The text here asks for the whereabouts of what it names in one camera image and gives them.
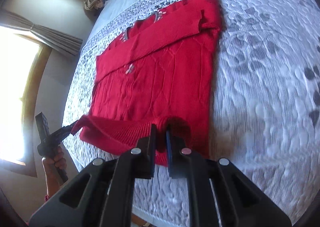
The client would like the person's left hand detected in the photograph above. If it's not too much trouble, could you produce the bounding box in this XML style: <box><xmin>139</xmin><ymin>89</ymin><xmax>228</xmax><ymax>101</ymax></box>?
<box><xmin>42</xmin><ymin>146</ymin><xmax>67</xmax><ymax>187</ymax></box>

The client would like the red knit sweater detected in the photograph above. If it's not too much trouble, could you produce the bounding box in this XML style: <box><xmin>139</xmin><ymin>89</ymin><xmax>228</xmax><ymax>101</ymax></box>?
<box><xmin>72</xmin><ymin>0</ymin><xmax>222</xmax><ymax>166</ymax></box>

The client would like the grey quilted bedspread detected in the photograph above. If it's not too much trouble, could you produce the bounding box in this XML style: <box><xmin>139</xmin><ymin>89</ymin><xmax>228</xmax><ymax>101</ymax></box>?
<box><xmin>63</xmin><ymin>0</ymin><xmax>319</xmax><ymax>223</ymax></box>

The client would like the grey window curtain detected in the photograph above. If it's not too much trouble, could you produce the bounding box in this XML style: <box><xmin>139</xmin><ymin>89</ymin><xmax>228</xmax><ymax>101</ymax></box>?
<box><xmin>1</xmin><ymin>9</ymin><xmax>82</xmax><ymax>56</ymax></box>

